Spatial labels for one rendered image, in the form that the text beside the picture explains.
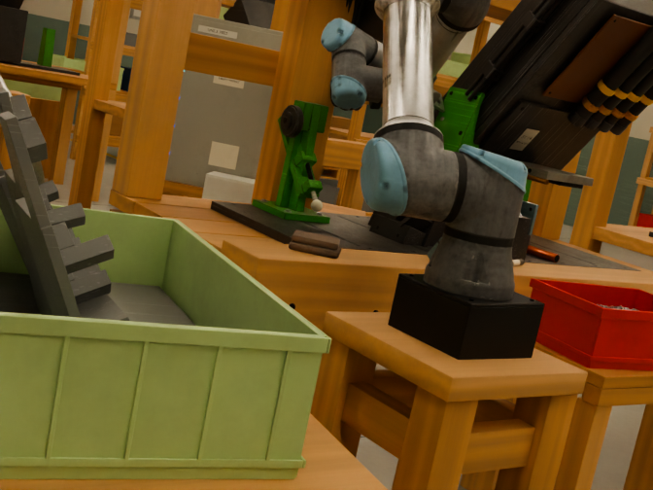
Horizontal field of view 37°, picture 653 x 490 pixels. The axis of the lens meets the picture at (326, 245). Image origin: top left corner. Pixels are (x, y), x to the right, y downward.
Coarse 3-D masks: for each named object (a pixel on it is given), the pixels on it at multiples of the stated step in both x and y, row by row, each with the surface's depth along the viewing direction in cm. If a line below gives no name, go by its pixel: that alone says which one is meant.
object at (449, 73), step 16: (480, 32) 795; (480, 48) 796; (448, 64) 782; (464, 64) 793; (448, 80) 776; (336, 128) 772; (352, 128) 734; (320, 192) 754; (336, 192) 742; (368, 208) 769
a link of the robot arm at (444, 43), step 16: (464, 0) 174; (480, 0) 176; (448, 16) 180; (464, 16) 178; (480, 16) 180; (432, 32) 189; (448, 32) 186; (464, 32) 187; (432, 48) 192; (448, 48) 191; (432, 64) 197
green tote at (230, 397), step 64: (0, 256) 150; (128, 256) 159; (192, 256) 150; (0, 320) 92; (64, 320) 95; (192, 320) 147; (256, 320) 125; (0, 384) 94; (64, 384) 97; (128, 384) 100; (192, 384) 103; (256, 384) 106; (0, 448) 96; (64, 448) 99; (128, 448) 101; (192, 448) 105; (256, 448) 108
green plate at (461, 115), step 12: (456, 96) 232; (468, 96) 229; (480, 96) 226; (444, 108) 234; (456, 108) 231; (468, 108) 228; (444, 120) 233; (456, 120) 230; (468, 120) 227; (444, 132) 231; (456, 132) 228; (468, 132) 227; (444, 144) 230; (456, 144) 227; (468, 144) 229
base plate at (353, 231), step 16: (224, 208) 226; (240, 208) 228; (256, 208) 233; (256, 224) 214; (272, 224) 215; (288, 224) 219; (304, 224) 224; (320, 224) 229; (336, 224) 234; (352, 224) 240; (288, 240) 204; (352, 240) 215; (368, 240) 219; (384, 240) 224; (544, 240) 285; (528, 256) 246; (560, 256) 259; (576, 256) 265; (592, 256) 272
